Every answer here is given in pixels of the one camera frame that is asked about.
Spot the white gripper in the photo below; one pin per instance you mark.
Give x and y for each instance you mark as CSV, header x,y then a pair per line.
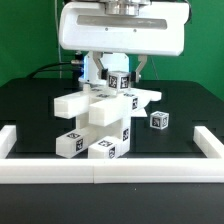
x,y
158,29

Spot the white chair back frame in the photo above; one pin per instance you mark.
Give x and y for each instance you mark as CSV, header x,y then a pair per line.
x,y
102,107

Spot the white marker sheet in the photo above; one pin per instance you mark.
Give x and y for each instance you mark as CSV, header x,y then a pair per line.
x,y
139,113

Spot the white U-shaped fence frame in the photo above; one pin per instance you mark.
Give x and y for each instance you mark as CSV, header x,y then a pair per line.
x,y
210,168

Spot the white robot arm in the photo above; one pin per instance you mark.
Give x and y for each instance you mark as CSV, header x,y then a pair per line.
x,y
123,7

